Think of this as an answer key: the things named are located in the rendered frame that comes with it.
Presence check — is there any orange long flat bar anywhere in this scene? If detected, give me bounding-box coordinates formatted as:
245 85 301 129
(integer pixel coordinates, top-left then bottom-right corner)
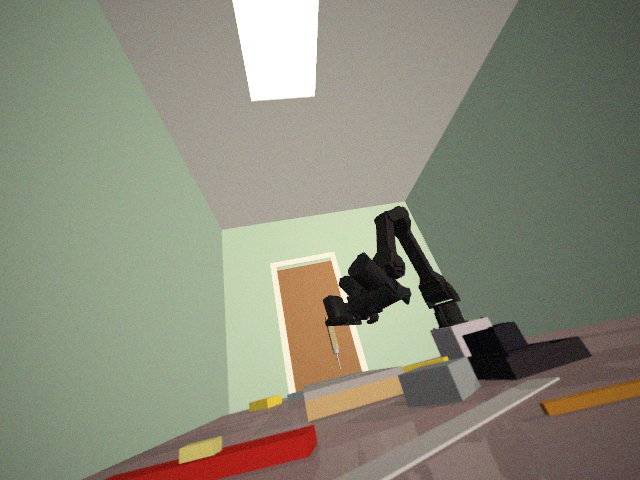
538 379 640 416

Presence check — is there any yellow block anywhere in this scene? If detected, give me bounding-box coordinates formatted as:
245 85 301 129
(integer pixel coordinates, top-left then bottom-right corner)
402 357 449 373
249 395 282 412

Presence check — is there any white flat strip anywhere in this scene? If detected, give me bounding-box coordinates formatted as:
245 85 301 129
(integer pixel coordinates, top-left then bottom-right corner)
335 377 560 480

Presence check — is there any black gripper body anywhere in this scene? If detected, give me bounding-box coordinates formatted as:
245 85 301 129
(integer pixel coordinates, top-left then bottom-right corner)
323 288 383 326

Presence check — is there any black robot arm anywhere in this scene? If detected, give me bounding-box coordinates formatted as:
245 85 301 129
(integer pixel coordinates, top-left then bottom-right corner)
339 206 469 328

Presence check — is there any red flat bar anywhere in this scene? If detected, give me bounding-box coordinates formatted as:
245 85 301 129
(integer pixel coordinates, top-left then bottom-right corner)
105 425 317 480

